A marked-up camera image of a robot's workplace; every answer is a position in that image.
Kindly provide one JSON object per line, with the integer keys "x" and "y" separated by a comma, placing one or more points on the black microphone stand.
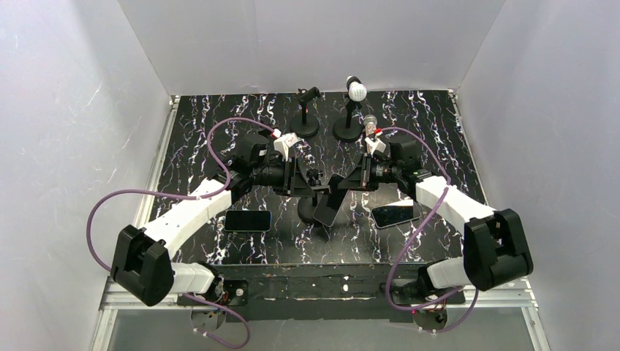
{"x": 346, "y": 129}

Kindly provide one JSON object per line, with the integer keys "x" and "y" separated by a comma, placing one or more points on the black phone silver edge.
{"x": 394, "y": 214}

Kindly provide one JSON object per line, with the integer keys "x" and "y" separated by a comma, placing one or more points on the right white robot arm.
{"x": 495, "y": 250}

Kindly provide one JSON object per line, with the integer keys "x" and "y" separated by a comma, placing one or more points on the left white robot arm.
{"x": 142, "y": 262}

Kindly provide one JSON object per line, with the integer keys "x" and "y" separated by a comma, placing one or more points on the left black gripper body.
{"x": 295, "y": 176}

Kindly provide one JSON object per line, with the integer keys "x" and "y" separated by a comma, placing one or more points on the black phone pink edge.
{"x": 330, "y": 202}

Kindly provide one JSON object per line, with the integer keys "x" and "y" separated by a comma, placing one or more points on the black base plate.
{"x": 310, "y": 292}

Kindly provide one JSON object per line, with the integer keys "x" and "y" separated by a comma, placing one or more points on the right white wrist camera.
{"x": 374, "y": 142}

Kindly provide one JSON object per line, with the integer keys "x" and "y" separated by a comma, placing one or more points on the white microphone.
{"x": 356, "y": 91}

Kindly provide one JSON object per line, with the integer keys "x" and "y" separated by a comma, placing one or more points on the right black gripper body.
{"x": 365, "y": 173}

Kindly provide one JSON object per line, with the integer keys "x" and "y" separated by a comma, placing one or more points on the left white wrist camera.
{"x": 283, "y": 142}

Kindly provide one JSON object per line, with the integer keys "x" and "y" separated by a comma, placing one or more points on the glitter microphone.
{"x": 370, "y": 125}

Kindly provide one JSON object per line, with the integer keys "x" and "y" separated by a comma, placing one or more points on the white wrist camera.
{"x": 283, "y": 142}
{"x": 374, "y": 142}

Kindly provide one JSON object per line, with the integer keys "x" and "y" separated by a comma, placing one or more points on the black stand back middle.
{"x": 303, "y": 124}

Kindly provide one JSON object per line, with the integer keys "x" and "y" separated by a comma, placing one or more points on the black phone blue edge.
{"x": 247, "y": 221}

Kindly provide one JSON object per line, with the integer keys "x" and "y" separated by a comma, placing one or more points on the black phone stand front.
{"x": 307, "y": 205}

